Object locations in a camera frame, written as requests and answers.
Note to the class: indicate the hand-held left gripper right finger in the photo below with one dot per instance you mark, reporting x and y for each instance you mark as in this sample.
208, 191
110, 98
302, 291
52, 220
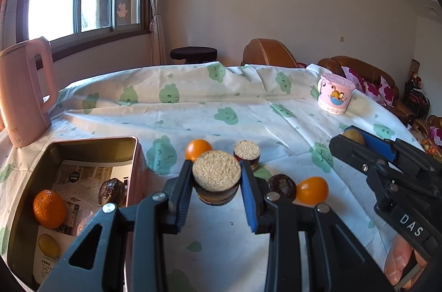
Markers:
250, 205

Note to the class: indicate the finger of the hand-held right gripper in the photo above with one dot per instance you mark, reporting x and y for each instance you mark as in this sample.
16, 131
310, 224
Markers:
348, 152
380, 144

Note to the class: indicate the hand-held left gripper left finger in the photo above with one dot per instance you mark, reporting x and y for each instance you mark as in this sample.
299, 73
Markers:
184, 198

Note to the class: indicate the small greenish-brown kiwi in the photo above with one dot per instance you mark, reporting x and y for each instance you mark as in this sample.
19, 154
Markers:
355, 136

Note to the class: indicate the dark brown round pastry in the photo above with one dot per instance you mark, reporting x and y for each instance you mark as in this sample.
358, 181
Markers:
282, 186

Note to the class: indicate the sesame-topped round cake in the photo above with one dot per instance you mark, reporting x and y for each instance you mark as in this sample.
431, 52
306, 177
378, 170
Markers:
216, 171

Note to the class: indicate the smooth orange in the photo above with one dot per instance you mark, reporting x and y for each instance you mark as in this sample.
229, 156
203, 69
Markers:
312, 190
196, 148

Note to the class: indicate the pink metal tin box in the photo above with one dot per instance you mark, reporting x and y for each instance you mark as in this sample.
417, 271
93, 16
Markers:
138, 174

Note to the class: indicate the rough-skinned mandarin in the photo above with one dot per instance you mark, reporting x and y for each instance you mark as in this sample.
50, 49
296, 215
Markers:
49, 209

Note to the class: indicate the person's right hand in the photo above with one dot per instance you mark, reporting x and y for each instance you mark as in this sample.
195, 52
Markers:
397, 259

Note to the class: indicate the pink floral cushion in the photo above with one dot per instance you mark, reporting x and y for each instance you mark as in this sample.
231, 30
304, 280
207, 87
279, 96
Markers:
355, 78
385, 91

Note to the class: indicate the pink cartoon cup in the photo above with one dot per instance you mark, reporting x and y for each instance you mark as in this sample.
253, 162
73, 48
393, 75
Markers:
336, 95

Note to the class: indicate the brown leather sofa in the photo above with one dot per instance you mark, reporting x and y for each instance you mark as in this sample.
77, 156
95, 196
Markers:
345, 62

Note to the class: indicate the printed paper leaflet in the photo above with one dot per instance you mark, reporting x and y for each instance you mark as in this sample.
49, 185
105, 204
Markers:
86, 179

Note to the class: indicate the brown leather armchair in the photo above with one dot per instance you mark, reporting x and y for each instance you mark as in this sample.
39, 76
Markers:
269, 52

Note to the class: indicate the black round stool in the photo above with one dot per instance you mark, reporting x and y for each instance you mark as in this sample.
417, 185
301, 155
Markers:
193, 53

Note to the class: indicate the pink electric kettle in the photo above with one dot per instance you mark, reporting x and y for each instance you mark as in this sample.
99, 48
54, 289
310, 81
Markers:
24, 95

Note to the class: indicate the pink paper cutout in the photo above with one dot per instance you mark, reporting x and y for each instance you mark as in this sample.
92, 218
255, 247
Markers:
121, 9

